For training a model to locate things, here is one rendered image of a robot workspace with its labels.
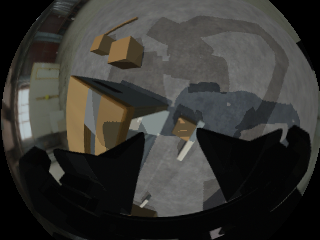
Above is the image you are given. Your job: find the thin brown stick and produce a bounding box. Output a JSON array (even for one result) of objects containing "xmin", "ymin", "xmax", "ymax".
[{"xmin": 105, "ymin": 16, "xmax": 139, "ymax": 35}]

